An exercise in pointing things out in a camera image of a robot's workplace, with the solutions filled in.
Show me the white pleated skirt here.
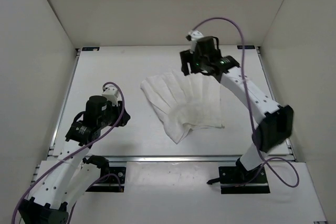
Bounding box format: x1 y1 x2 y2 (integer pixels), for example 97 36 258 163
140 71 224 144

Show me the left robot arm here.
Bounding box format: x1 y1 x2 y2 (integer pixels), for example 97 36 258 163
16 94 130 223

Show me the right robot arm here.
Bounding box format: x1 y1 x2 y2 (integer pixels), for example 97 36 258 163
180 31 293 182

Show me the right blue corner label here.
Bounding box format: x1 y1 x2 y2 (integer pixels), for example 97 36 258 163
237 45 255 50

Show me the blue corner label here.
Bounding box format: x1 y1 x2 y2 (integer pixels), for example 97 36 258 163
81 47 100 51
237 45 255 50

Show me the left blue corner label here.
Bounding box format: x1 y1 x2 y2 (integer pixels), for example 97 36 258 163
81 47 100 51

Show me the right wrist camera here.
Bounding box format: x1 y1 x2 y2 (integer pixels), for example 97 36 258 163
186 30 204 51

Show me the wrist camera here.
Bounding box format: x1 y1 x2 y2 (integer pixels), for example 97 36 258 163
186 30 204 51
102 84 120 106

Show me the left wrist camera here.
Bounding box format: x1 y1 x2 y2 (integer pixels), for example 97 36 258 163
102 84 120 106

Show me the aluminium front table rail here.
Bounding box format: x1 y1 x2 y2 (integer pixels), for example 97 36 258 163
47 155 296 163

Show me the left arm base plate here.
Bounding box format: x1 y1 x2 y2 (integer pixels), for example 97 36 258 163
86 163 127 193

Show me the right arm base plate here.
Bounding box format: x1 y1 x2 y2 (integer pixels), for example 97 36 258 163
207 166 270 194

